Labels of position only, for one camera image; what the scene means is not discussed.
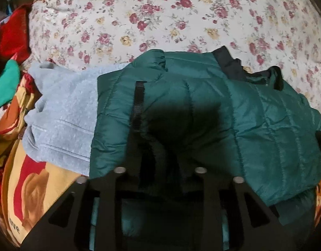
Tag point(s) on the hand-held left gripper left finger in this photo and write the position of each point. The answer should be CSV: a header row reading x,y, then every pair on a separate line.
x,y
120,181

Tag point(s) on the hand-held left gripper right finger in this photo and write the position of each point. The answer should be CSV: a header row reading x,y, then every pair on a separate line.
x,y
202,181

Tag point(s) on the green puffer jacket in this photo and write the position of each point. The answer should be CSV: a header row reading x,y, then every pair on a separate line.
x,y
254,125

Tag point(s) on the grey sweatshirt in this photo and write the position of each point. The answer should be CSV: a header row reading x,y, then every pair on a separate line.
x,y
63,120

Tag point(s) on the bright green cloth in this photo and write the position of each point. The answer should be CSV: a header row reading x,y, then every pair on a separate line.
x,y
6,86

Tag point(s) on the floral quilt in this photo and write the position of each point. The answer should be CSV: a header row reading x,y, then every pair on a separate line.
x,y
160,18

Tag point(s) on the red garment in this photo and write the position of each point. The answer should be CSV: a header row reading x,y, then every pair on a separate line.
x,y
11,34

